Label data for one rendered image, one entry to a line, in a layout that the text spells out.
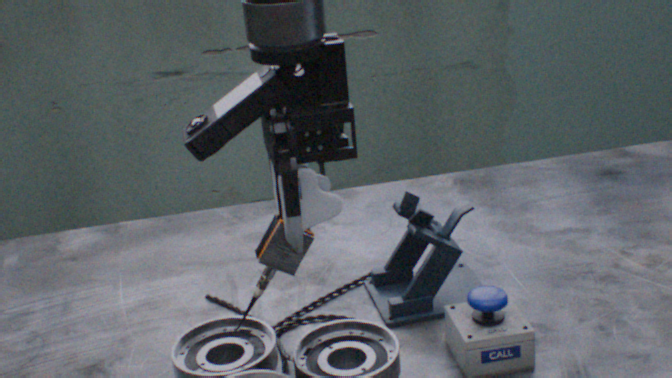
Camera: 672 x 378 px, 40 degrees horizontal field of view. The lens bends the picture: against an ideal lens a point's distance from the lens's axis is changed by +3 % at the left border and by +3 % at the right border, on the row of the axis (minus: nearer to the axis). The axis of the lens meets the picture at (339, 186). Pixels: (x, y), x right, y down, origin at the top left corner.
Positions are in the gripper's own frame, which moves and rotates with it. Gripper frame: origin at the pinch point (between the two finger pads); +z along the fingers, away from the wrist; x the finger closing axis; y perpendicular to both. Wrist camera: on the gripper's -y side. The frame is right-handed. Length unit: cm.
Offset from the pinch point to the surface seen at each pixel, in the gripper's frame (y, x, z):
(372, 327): 6.9, -5.1, 9.6
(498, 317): 18.8, -9.6, 8.4
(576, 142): 107, 148, 61
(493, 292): 18.5, -9.0, 5.8
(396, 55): 55, 150, 27
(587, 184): 47, 26, 13
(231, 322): -6.9, 1.5, 9.8
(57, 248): -26.7, 35.0, 13.2
